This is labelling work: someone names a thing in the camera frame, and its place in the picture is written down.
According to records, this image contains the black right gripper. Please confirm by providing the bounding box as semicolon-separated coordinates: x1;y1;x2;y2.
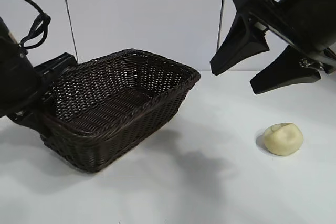
209;0;336;95

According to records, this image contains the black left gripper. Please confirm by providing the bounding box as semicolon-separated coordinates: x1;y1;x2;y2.
0;16;77;143

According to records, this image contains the dark brown wicker basket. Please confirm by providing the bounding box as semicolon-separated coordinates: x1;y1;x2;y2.
39;48;202;174

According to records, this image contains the pale yellow egg yolk pastry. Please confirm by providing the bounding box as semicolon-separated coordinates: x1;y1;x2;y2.
263;122;305;156

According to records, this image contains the black braided cable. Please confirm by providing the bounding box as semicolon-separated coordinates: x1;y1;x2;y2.
0;0;52;51

